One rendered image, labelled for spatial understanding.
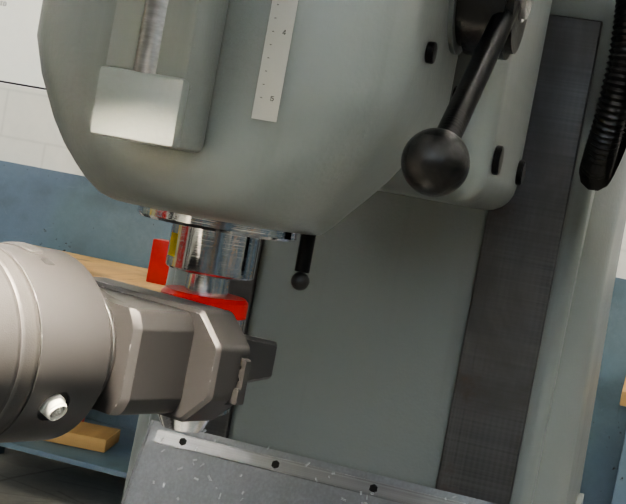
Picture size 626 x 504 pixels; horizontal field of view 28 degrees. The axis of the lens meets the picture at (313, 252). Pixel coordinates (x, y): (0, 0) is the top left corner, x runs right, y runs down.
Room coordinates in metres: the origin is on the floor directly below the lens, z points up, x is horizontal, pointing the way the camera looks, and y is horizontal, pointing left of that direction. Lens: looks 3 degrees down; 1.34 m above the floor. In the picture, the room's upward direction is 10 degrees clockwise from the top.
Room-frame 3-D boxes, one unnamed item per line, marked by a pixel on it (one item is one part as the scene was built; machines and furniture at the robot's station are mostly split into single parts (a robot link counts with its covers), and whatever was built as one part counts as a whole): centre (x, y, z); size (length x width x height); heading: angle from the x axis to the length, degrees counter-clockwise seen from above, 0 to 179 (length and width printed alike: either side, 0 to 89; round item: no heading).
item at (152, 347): (0.59, 0.10, 1.24); 0.13 x 0.12 x 0.10; 55
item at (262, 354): (0.65, 0.03, 1.24); 0.06 x 0.02 x 0.03; 145
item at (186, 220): (0.66, 0.05, 1.31); 0.09 x 0.09 x 0.01
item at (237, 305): (0.66, 0.05, 1.26); 0.05 x 0.05 x 0.01
